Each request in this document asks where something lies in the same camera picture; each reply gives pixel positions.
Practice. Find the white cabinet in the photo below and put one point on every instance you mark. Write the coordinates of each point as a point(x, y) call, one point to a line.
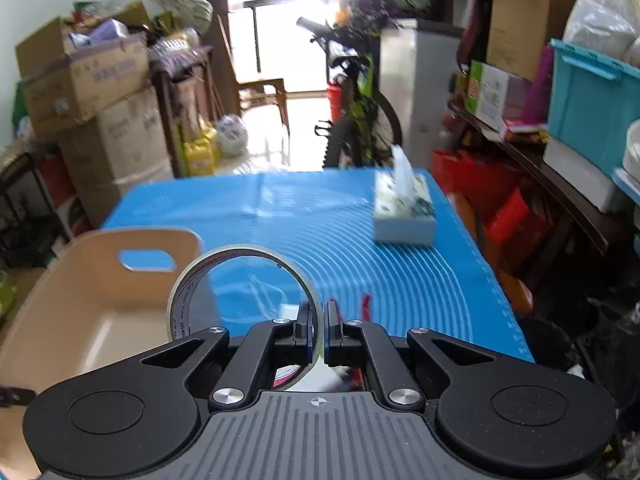
point(420, 85)

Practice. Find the white plastic bag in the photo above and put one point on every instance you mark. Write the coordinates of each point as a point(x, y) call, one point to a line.
point(233, 135)

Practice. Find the glass balcony door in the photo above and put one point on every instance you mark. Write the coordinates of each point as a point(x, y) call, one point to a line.
point(280, 35)

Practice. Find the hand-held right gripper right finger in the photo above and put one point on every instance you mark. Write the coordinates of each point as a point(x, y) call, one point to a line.
point(333, 330)

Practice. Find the dark wooden shelf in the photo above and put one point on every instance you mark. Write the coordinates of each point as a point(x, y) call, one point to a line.
point(172, 90)

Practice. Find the wooden chair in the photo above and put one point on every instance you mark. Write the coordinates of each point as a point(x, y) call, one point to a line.
point(262, 91)

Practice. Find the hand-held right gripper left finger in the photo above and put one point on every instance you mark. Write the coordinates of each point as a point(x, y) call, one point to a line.
point(303, 326)

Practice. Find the floral tissue box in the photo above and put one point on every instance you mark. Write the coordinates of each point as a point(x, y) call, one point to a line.
point(404, 215)

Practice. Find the red paper gift bag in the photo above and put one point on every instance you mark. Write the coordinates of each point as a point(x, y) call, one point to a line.
point(465, 180)
point(515, 220)

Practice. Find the blue silicone mat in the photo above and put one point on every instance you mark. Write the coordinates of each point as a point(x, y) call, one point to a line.
point(325, 220)

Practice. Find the green white printed box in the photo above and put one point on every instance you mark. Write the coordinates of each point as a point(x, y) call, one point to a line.
point(487, 90)

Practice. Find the black metal rack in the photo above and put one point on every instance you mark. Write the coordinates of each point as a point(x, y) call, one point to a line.
point(30, 195)

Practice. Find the large translucent plastic bag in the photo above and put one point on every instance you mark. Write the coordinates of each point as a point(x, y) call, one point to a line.
point(605, 20)

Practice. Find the yellow plastic jug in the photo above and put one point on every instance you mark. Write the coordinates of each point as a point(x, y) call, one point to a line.
point(199, 156)

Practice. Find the taped large cardboard box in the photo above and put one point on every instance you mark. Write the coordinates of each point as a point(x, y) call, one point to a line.
point(130, 150)

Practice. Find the dark wooden side table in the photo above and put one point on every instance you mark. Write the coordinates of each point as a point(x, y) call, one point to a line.
point(560, 180)

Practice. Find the black green bicycle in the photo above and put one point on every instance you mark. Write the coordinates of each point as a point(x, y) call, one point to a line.
point(352, 110)

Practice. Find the clear tape roll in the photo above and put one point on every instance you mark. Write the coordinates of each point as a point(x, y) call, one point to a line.
point(175, 305)

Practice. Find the tall brown cardboard box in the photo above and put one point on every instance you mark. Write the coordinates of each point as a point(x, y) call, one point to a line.
point(520, 20)

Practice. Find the teal plastic storage bin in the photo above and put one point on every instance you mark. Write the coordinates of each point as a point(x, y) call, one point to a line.
point(585, 110)

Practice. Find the red plastic clip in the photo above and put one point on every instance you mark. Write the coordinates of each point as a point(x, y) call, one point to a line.
point(365, 306)

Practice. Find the beige plastic basket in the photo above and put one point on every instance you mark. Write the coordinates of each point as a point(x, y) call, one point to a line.
point(75, 310)

